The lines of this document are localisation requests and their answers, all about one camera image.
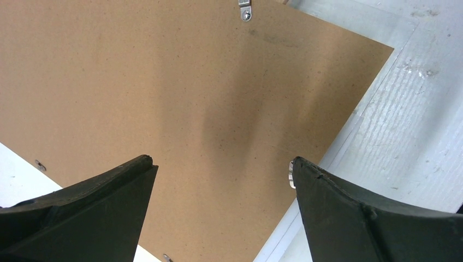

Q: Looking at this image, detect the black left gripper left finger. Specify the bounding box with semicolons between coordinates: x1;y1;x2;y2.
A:
1;154;158;261

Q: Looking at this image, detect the white photo paper sheet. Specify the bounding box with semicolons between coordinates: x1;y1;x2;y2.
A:
1;144;62;207

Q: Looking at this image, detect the brown frame backing board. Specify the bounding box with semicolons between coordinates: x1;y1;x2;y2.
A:
1;1;393;261

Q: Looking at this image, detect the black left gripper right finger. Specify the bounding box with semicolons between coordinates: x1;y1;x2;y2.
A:
292;157;462;261

